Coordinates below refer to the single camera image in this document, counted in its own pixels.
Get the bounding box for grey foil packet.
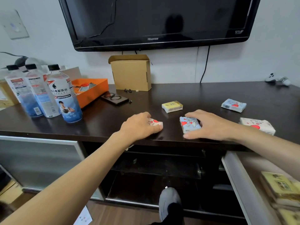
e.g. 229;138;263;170
78;82;97;92

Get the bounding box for orange tray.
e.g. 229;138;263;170
70;78;109;109

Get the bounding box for person's right hand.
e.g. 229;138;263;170
182;109;237;141

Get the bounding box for folded brown cardboard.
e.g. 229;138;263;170
0;179;24;205

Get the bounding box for person's left hand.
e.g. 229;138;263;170
119;112;164;141

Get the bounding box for clear bottle blue label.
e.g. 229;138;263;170
43;64;83;124
4;65;45;118
24;64;61;118

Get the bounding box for person's right forearm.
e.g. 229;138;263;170
229;123;300;182

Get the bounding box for person's left forearm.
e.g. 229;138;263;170
0;130;132;225

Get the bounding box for person's grey shoe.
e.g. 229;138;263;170
158;187;184;222

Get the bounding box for yellow tissue pack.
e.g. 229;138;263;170
259;171;300;199
274;207;300;225
161;100;183;114

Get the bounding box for white drawer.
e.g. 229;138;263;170
221;151;300;225

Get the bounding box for blue tissue packet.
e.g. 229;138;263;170
221;98;247;113
179;116;203;134

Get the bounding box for dark wooden television stand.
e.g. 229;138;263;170
0;81;300;225

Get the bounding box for black flat television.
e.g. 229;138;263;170
58;0;262;52

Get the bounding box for brown cardboard carton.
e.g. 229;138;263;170
0;78;20;109

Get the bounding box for black round object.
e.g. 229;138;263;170
14;56;30;68

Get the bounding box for small open cardboard box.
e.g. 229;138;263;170
108;54;152;92

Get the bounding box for white paper sheet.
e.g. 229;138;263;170
73;205;93;225

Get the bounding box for white wall switch plate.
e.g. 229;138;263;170
0;9;30;40

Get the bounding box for frosted glass cabinet door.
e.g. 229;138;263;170
0;136;105;201

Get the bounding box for grey cable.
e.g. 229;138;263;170
0;51;28;58

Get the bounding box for person's black trousers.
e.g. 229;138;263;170
150;202;186;225

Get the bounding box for flat brown cardboard sheet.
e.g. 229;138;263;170
60;67;83;82

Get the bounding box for black television power cable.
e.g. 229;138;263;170
199;45;211;83

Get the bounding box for white game controller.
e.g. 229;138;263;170
265;73;292;87

